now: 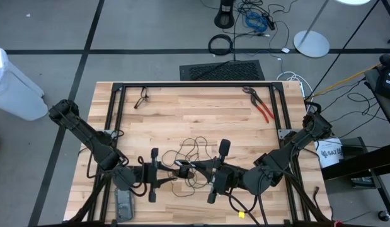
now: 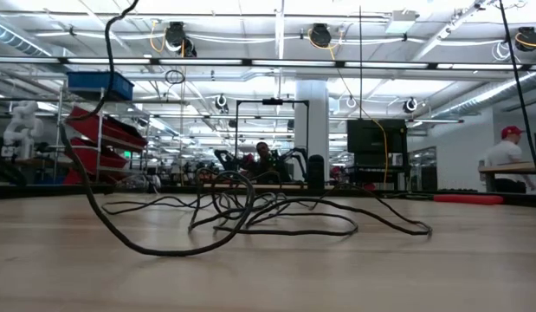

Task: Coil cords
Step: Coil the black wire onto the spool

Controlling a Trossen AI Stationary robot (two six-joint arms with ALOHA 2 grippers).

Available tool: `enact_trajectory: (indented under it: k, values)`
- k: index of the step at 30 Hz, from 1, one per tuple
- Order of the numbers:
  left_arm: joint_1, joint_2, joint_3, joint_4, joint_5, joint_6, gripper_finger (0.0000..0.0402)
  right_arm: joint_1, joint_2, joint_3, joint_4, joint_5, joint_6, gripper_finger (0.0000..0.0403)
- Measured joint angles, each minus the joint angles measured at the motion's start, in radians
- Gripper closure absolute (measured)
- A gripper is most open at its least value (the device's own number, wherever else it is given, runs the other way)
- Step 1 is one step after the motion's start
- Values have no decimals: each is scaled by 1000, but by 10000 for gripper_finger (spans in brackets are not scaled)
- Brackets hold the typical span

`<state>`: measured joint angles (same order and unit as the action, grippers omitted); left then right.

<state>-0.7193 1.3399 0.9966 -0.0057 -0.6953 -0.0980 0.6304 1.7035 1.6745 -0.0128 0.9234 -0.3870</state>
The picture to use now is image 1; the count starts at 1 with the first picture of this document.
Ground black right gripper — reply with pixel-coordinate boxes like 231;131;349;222
190;138;246;204

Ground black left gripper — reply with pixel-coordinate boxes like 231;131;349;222
133;147;180;204

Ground black cord spool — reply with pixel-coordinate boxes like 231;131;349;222
174;159;196;180

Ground thin black cord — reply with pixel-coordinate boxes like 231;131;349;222
161;136;214;199

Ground black floor mat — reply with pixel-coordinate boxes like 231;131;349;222
179;59;267;81

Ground black side table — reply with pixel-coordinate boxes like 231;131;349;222
320;137;390;218

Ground black power strip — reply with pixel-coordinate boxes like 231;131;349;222
263;14;276;31

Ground white floor lamp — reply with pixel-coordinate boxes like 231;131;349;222
293;0;372;59

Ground thin black slanted pole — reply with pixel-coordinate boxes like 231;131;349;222
304;0;383;98

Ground white trash bin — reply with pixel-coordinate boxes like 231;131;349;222
0;44;49;122

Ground black computer desk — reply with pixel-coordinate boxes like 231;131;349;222
364;53;390;133

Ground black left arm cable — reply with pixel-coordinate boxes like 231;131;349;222
85;129;149;199

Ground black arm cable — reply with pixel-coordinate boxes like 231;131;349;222
85;129;149;199
226;176;270;227

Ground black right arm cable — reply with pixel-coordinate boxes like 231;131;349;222
226;176;270;227

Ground red-handled pliers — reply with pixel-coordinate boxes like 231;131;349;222
242;86;276;124

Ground black aluminium table frame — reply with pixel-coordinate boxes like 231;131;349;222
64;81;334;227

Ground coiled black cable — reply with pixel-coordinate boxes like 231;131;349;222
208;33;234;57

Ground white power cable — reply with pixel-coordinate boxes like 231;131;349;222
276;71;314;111

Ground black hanging cable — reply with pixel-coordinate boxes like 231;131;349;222
232;0;238;62

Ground blue cable coil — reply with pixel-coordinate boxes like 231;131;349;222
244;11;268;32

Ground yellow floor cable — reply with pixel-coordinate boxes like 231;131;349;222
311;55;390;98

